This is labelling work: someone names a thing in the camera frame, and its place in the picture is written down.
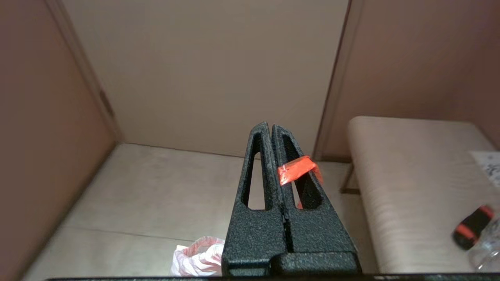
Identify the white printed paper sheet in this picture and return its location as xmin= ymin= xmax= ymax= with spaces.
xmin=470 ymin=150 xmax=500 ymax=189

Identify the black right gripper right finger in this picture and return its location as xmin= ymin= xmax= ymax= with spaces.
xmin=271 ymin=125 xmax=358 ymax=254

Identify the black orange marker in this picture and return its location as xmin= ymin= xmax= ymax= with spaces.
xmin=452 ymin=205 xmax=496 ymax=251

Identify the clear plastic bottle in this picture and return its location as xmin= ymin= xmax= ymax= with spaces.
xmin=468 ymin=221 xmax=500 ymax=273

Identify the dark metal table leg frame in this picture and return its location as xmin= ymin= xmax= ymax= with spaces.
xmin=339 ymin=163 xmax=362 ymax=195

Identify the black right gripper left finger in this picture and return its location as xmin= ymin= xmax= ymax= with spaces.
xmin=222 ymin=122 xmax=288 ymax=254

